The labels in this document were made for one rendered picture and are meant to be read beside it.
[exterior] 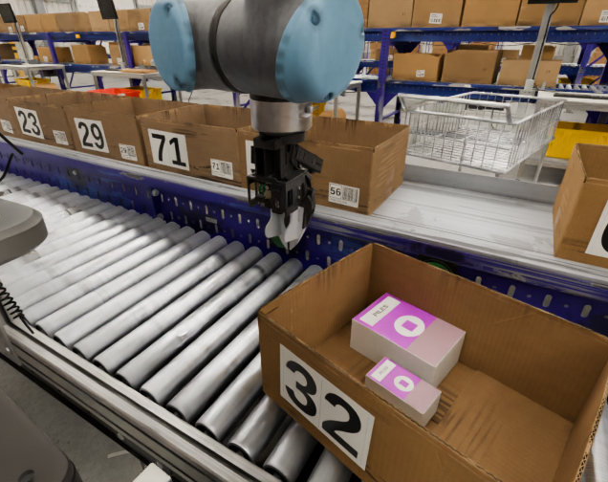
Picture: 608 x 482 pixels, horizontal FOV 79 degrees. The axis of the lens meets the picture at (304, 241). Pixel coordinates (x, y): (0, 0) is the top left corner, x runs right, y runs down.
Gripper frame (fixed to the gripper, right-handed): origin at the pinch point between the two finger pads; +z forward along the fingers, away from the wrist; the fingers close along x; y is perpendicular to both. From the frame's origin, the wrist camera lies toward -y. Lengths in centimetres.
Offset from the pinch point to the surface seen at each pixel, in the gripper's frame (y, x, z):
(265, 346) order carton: 17.3, 5.4, 8.4
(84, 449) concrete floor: 18, -75, 94
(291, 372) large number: 19.1, 11.0, 9.1
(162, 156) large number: -30, -65, 1
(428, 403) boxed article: 10.5, 28.9, 14.2
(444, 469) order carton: 25.0, 32.1, 5.7
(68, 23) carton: -500, -827, -61
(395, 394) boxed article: 11.3, 24.2, 14.2
